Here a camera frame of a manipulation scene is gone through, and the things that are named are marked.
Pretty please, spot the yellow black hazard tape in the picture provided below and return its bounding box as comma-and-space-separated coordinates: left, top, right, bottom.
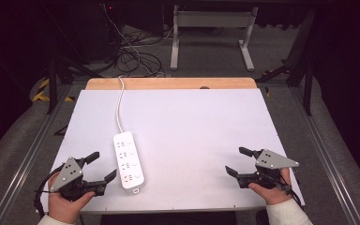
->
32, 78, 76, 103

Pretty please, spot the aluminium floor rail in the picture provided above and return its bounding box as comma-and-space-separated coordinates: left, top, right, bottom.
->
289, 86, 360, 225
0, 83, 73, 225

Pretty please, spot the white power strip cable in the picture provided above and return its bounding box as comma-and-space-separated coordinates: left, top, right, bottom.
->
115, 75, 126, 134

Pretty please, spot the black equipment case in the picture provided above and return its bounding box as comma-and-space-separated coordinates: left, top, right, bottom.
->
74, 3, 123, 64

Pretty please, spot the person's right hand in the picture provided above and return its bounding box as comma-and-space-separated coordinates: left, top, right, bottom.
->
247, 167, 293, 206

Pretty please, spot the tangle of black floor cables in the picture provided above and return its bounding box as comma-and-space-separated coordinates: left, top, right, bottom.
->
113, 26, 170, 78

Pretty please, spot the black metal stand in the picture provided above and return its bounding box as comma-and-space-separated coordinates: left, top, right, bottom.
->
45, 54, 104, 115
256, 8, 318, 116

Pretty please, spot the white power strip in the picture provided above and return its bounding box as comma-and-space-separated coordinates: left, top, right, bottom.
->
112, 130, 146, 195

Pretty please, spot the thin white cable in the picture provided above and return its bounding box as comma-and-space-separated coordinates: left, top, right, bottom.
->
102, 4, 167, 78

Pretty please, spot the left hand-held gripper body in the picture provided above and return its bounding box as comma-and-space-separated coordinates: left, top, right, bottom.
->
49, 156, 108, 202

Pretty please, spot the white metal desk frame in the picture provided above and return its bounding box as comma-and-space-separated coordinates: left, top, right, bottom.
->
170, 4, 260, 72

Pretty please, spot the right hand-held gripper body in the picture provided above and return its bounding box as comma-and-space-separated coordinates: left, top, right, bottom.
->
235, 148, 300, 190

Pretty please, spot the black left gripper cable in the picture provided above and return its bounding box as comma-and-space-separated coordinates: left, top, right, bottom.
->
33, 165, 64, 218

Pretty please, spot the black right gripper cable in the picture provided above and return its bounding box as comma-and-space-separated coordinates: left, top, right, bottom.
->
270, 172, 303, 208

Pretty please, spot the person's left hand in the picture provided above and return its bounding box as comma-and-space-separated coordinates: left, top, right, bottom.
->
47, 172, 97, 225

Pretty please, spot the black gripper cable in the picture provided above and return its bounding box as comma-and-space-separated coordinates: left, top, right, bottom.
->
33, 165, 64, 218
270, 172, 303, 208

